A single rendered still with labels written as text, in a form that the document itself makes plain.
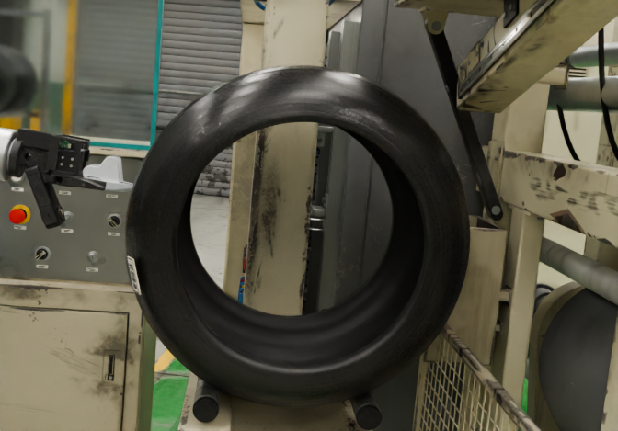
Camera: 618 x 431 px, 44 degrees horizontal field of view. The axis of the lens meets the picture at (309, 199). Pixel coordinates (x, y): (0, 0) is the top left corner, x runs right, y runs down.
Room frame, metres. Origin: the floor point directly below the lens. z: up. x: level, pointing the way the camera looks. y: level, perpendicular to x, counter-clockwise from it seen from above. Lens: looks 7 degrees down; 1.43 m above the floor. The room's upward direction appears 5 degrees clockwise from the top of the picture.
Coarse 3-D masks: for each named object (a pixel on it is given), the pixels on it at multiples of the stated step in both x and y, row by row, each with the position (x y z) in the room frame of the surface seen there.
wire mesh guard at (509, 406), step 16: (448, 336) 1.45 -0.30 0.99; (448, 352) 1.47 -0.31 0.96; (464, 352) 1.35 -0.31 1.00; (432, 368) 1.56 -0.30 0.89; (464, 368) 1.35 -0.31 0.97; (480, 368) 1.27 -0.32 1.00; (448, 384) 1.44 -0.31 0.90; (464, 384) 1.35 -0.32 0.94; (480, 384) 1.26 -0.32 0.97; (496, 384) 1.19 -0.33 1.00; (416, 400) 1.65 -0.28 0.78; (496, 400) 1.16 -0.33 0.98; (512, 400) 1.13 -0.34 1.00; (416, 416) 1.64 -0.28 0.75; (464, 416) 1.32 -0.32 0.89; (496, 416) 1.17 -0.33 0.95; (512, 416) 1.09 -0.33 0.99; (528, 416) 1.07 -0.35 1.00
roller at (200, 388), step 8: (200, 384) 1.28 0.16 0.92; (208, 384) 1.28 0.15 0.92; (200, 392) 1.24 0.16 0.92; (208, 392) 1.24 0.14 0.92; (216, 392) 1.26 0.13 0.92; (200, 400) 1.22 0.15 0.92; (208, 400) 1.22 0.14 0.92; (216, 400) 1.23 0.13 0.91; (192, 408) 1.23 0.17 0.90; (200, 408) 1.22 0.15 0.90; (208, 408) 1.22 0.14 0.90; (216, 408) 1.22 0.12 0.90; (200, 416) 1.22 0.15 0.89; (208, 416) 1.22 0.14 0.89
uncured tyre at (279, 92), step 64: (192, 128) 1.22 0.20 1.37; (256, 128) 1.21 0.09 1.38; (384, 128) 1.23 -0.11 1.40; (192, 192) 1.49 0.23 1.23; (448, 192) 1.25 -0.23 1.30; (192, 256) 1.49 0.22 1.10; (384, 256) 1.54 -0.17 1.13; (448, 256) 1.25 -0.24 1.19; (192, 320) 1.20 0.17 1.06; (256, 320) 1.50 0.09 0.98; (320, 320) 1.51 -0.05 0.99; (384, 320) 1.49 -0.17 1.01; (256, 384) 1.22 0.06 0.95; (320, 384) 1.23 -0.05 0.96
